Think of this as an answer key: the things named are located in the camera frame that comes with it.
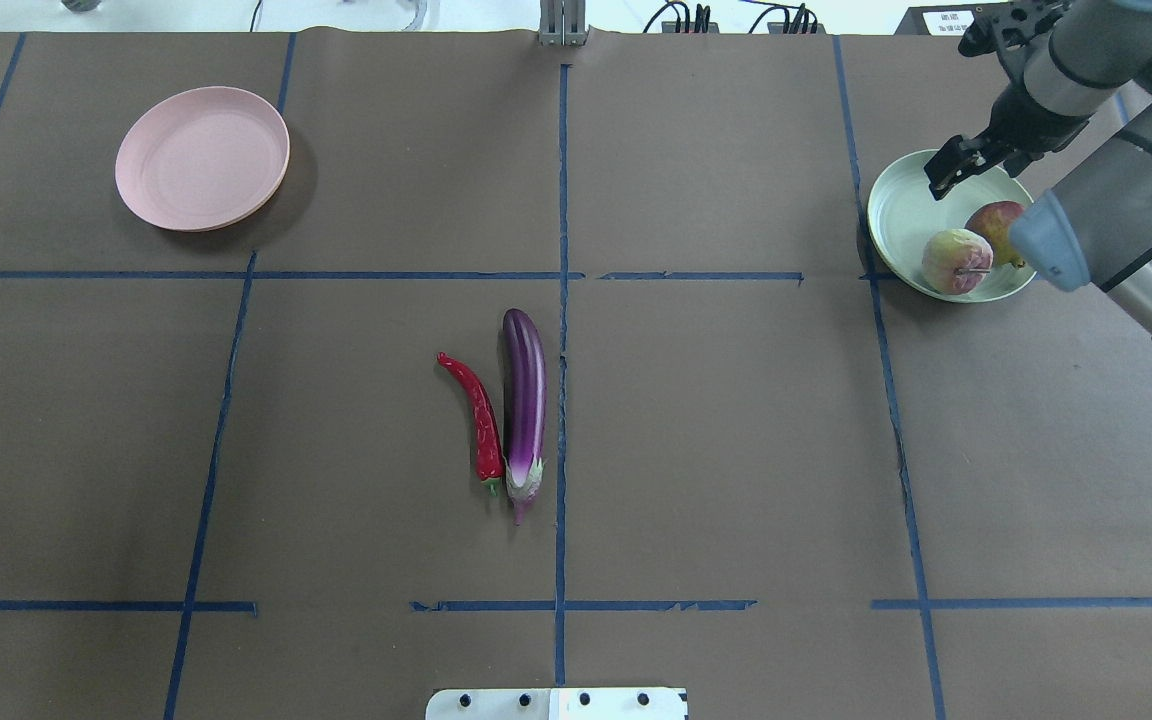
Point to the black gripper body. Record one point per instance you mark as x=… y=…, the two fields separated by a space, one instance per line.
x=1029 y=121

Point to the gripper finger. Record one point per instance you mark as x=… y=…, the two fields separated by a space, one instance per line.
x=995 y=154
x=959 y=159

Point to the red yellow apple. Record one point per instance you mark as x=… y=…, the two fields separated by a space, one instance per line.
x=993 y=222

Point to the pink peach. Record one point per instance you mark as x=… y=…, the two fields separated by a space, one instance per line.
x=955 y=261

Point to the purple eggplant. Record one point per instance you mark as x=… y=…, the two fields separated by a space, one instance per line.
x=528 y=384

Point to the red chili pepper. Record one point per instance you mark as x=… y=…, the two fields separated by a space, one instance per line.
x=489 y=459

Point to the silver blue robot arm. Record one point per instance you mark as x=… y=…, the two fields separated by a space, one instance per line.
x=1063 y=60

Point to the green plate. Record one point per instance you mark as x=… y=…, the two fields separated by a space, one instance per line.
x=902 y=216

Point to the white label card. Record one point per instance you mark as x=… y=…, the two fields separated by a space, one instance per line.
x=948 y=22

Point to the pink plate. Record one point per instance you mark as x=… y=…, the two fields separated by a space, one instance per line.
x=203 y=159

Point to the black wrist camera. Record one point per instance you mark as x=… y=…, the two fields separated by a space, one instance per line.
x=1007 y=26

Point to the aluminium frame post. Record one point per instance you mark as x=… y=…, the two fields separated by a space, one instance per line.
x=563 y=23

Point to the white camera mast with base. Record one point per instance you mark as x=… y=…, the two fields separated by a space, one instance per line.
x=559 y=703

